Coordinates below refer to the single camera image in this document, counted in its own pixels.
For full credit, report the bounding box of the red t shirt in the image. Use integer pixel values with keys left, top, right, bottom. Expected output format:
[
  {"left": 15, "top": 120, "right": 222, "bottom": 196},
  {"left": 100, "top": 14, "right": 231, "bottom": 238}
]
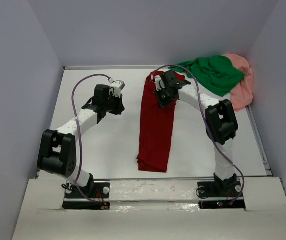
[{"left": 136, "top": 74, "right": 176, "bottom": 173}]

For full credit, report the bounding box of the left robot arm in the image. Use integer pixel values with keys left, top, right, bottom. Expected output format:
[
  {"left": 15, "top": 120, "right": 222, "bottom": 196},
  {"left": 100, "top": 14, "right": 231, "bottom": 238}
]
[{"left": 37, "top": 80, "right": 125, "bottom": 198}]

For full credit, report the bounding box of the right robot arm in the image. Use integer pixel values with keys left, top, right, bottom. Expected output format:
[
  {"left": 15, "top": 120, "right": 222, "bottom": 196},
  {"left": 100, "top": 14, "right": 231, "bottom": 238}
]
[{"left": 151, "top": 70, "right": 242, "bottom": 200}]

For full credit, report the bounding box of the green t shirt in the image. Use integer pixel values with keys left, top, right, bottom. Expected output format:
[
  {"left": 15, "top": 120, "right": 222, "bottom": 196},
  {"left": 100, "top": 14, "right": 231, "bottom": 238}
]
[{"left": 171, "top": 55, "right": 245, "bottom": 97}]

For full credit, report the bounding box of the pink t shirt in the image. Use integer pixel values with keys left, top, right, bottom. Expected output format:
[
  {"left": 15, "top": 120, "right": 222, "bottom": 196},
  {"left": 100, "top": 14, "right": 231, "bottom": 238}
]
[{"left": 224, "top": 54, "right": 254, "bottom": 112}]

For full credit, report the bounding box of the white front cover board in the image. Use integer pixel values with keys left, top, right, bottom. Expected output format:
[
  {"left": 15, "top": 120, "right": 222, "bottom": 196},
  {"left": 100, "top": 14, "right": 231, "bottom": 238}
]
[{"left": 13, "top": 177, "right": 286, "bottom": 240}]

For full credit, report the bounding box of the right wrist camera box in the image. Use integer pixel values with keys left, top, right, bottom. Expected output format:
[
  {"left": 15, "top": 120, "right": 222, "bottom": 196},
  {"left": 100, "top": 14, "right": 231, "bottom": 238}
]
[{"left": 151, "top": 75, "right": 165, "bottom": 91}]

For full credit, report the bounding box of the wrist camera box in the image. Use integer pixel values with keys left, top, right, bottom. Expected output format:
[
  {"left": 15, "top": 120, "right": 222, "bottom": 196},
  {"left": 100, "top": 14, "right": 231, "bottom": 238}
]
[
  {"left": 108, "top": 78, "right": 125, "bottom": 98},
  {"left": 151, "top": 75, "right": 165, "bottom": 91}
]

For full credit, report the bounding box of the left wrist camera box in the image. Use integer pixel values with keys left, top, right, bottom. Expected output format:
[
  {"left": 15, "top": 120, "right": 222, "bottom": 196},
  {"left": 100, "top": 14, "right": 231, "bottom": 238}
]
[{"left": 108, "top": 78, "right": 125, "bottom": 98}]

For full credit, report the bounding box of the aluminium right table rail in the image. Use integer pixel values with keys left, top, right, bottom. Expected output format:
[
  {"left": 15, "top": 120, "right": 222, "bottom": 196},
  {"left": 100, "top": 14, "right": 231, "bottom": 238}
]
[{"left": 246, "top": 106, "right": 273, "bottom": 177}]

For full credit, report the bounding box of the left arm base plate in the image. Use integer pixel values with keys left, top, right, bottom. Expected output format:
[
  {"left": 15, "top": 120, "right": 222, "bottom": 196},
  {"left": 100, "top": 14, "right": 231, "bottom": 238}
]
[{"left": 61, "top": 181, "right": 110, "bottom": 211}]

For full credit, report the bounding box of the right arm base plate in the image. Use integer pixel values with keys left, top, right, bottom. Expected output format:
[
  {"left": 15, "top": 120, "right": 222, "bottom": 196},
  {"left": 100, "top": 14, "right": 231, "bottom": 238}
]
[{"left": 195, "top": 181, "right": 246, "bottom": 210}]

